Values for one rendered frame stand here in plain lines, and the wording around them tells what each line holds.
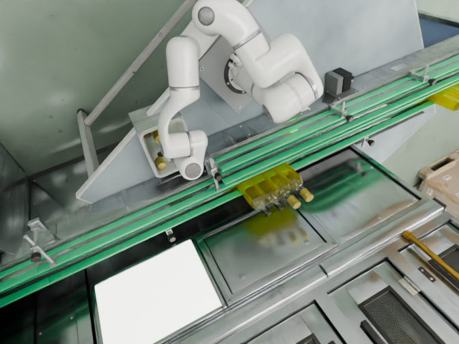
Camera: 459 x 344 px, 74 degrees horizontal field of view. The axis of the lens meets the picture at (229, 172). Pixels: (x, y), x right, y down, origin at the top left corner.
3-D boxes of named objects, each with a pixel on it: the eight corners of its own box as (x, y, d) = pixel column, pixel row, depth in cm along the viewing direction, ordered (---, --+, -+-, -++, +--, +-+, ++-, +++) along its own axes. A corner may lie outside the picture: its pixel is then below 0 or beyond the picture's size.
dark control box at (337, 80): (324, 88, 143) (336, 95, 137) (325, 72, 138) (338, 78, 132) (338, 82, 145) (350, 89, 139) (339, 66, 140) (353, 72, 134)
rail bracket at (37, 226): (46, 232, 118) (46, 280, 102) (19, 204, 106) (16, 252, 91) (58, 226, 119) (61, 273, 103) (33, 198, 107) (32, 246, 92)
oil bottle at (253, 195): (231, 181, 133) (255, 213, 118) (229, 171, 129) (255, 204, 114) (242, 175, 134) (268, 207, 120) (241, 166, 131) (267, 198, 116)
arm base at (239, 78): (214, 72, 102) (231, 89, 90) (238, 39, 98) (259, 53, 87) (245, 95, 111) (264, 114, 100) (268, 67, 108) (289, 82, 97)
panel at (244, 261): (93, 287, 119) (106, 378, 95) (89, 284, 117) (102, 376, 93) (287, 193, 140) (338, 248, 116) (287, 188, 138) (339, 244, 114)
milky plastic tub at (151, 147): (151, 167, 126) (156, 180, 120) (132, 123, 110) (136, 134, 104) (190, 151, 130) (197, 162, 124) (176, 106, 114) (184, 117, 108)
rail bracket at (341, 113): (325, 109, 134) (347, 123, 124) (326, 95, 129) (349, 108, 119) (332, 106, 135) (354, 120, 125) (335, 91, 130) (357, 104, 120)
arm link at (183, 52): (226, 87, 81) (229, 79, 95) (224, -5, 72) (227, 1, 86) (165, 87, 82) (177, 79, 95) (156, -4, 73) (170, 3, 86)
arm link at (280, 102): (243, 86, 91) (268, 108, 80) (280, 61, 91) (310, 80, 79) (255, 110, 98) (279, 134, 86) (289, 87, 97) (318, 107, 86)
